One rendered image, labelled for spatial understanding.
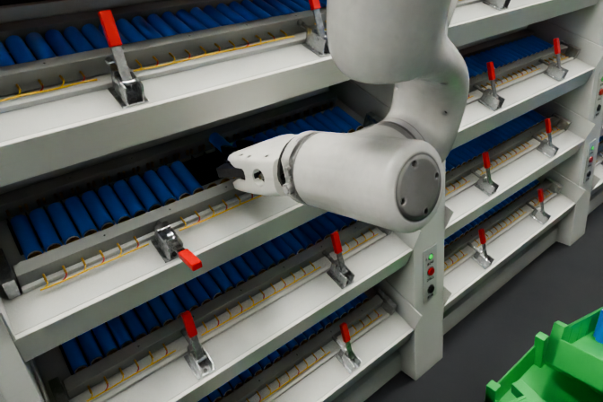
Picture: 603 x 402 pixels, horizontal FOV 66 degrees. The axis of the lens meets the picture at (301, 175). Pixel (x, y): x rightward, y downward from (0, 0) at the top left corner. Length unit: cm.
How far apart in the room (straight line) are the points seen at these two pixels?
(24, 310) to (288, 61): 41
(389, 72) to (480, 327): 97
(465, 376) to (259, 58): 81
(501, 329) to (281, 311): 65
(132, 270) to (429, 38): 41
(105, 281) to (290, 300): 31
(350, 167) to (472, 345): 84
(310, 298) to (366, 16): 54
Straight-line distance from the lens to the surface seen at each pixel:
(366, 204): 41
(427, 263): 95
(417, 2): 32
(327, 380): 91
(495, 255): 123
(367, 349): 96
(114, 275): 58
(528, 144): 131
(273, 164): 51
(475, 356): 118
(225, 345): 73
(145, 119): 52
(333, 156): 44
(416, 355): 107
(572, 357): 103
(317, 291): 79
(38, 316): 58
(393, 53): 34
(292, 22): 68
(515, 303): 133
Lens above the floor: 83
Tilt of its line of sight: 24 degrees down
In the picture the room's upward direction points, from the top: 7 degrees counter-clockwise
